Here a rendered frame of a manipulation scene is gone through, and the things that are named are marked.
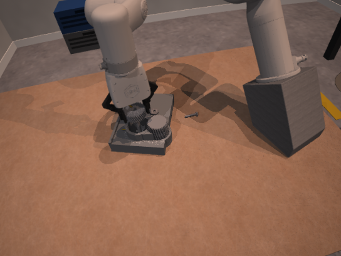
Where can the grey toothed gear with yellow arrow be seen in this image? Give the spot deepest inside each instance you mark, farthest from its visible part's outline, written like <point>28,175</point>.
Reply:
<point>135,112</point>

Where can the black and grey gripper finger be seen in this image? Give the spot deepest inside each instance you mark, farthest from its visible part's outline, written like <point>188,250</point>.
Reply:
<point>146,102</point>
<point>106,105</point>

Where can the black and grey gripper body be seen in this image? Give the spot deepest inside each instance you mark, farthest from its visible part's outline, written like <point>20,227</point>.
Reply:
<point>128,88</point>

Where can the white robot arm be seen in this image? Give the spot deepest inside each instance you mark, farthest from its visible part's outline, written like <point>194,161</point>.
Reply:
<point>114,24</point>

